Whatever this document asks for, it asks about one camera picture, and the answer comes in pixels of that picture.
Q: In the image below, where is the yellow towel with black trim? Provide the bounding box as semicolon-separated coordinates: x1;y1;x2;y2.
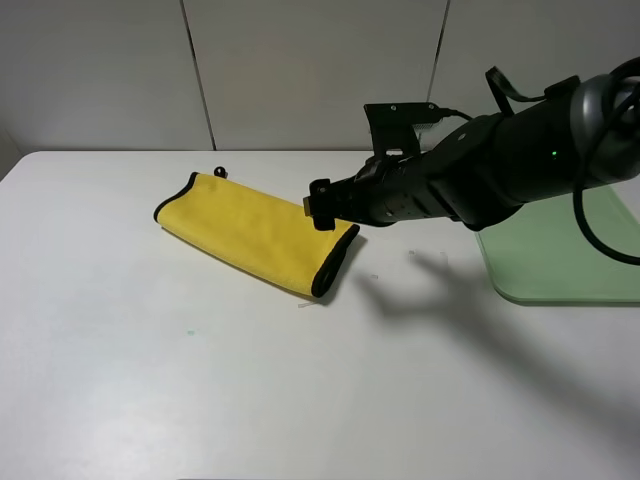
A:
154;167;360;298

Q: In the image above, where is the black right camera cable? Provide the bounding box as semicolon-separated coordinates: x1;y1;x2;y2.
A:
439;59;640;266

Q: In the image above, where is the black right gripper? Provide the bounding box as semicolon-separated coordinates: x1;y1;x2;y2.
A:
305;155;415;231

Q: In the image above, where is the light green plastic tray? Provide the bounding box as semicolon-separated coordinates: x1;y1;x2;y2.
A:
476;195;639;306

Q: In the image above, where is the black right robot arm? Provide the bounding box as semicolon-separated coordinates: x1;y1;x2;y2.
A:
303;60;639;231

